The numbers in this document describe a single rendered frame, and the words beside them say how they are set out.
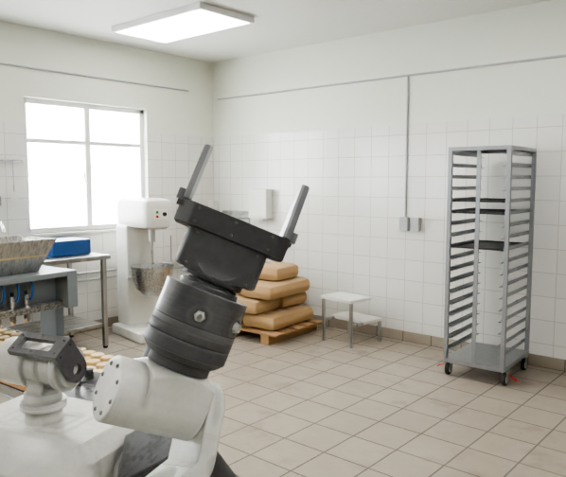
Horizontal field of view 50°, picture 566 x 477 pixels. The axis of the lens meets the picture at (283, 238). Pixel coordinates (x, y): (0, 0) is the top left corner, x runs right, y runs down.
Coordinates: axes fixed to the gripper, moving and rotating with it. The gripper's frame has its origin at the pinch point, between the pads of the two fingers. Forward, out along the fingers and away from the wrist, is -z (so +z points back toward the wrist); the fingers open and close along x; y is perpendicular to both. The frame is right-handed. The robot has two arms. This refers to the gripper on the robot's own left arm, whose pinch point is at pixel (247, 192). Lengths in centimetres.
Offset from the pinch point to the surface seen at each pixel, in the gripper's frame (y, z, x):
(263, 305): 530, 24, -77
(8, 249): 189, 31, 71
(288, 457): 282, 93, -88
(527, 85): 402, -226, -199
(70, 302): 208, 44, 44
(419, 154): 482, -161, -157
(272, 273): 535, -7, -74
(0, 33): 513, -118, 239
